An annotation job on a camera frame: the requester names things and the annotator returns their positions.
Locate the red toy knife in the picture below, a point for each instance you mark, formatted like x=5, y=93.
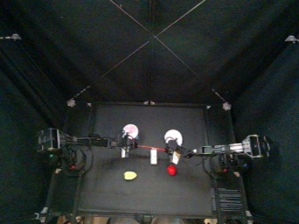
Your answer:
x=151, y=148

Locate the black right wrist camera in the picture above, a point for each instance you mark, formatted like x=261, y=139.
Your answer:
x=172, y=143

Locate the white toy sushi roll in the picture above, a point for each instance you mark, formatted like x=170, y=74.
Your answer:
x=154, y=157

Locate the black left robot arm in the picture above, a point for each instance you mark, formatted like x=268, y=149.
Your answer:
x=98, y=142

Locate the yellow object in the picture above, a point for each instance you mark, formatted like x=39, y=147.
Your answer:
x=130, y=175

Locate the red toy pepper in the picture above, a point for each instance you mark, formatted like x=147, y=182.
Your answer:
x=172, y=170

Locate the grey frame corner bracket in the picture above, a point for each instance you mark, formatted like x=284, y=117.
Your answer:
x=71, y=102
x=292, y=38
x=226, y=106
x=14, y=37

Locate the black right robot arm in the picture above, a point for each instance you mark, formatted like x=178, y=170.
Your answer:
x=218, y=149

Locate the white text warning label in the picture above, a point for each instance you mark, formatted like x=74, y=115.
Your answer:
x=230, y=199

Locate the red plastic cup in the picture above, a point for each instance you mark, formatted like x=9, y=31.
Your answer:
x=131, y=129

